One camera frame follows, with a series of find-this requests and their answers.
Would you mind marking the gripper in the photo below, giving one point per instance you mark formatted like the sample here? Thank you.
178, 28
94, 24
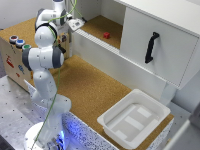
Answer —
76, 23

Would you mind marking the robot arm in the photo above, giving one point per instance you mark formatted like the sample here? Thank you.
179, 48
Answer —
42, 60

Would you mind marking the wooden drawer box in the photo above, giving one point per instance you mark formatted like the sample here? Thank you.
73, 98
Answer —
13, 70

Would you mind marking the pink block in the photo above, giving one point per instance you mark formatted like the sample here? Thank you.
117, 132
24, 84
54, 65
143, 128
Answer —
106, 35

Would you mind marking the white cabinet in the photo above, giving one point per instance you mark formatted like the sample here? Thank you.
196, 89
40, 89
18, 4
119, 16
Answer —
110, 63

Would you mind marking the green button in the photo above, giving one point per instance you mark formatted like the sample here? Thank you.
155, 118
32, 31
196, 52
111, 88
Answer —
26, 47

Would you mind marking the blue button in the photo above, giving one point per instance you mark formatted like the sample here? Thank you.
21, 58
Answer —
20, 42

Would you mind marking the red button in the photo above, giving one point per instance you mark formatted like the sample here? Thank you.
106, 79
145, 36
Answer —
13, 38

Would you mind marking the white sliding door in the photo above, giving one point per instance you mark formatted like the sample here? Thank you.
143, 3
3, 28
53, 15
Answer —
166, 50

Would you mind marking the white plastic box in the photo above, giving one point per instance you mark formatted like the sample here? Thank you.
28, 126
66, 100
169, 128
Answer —
133, 121

